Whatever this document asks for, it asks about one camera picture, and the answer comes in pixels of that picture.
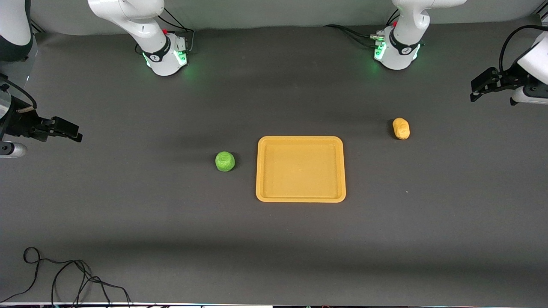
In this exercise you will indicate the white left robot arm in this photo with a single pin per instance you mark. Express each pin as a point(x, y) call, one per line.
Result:
point(406, 25)

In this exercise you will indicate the yellow potato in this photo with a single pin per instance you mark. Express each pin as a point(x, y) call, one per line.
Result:
point(401, 128)

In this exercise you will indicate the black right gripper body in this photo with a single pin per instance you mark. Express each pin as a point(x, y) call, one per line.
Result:
point(18, 124)

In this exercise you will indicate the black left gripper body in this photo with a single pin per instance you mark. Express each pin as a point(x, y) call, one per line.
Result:
point(510, 79)

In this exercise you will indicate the dark grey table cloth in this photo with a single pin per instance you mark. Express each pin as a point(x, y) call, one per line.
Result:
point(274, 256)

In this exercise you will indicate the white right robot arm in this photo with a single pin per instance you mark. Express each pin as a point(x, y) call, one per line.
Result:
point(141, 25)

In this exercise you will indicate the green apple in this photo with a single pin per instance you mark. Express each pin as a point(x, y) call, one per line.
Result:
point(224, 161)

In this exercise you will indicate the yellow plastic tray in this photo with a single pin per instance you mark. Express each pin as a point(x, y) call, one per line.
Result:
point(300, 169)

